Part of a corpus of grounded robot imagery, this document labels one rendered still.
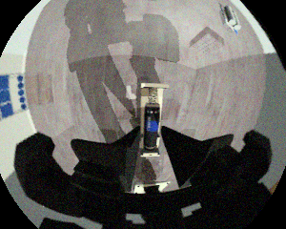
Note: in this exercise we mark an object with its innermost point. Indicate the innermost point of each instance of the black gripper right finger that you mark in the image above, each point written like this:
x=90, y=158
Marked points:
x=188, y=154

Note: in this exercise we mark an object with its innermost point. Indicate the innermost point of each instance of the black and blue battery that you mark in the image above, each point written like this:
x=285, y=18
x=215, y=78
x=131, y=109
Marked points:
x=151, y=119

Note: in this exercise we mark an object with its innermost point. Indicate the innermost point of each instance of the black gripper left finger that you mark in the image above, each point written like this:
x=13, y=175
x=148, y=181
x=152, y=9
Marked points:
x=120, y=155

